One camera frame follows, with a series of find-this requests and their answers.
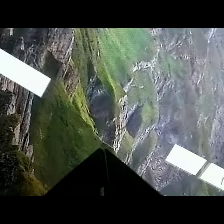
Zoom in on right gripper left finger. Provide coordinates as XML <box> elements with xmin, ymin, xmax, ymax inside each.
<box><xmin>44</xmin><ymin>148</ymin><xmax>107</xmax><ymax>197</ymax></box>

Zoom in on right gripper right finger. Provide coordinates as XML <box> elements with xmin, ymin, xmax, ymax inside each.
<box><xmin>105</xmin><ymin>148</ymin><xmax>163</xmax><ymax>197</ymax></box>

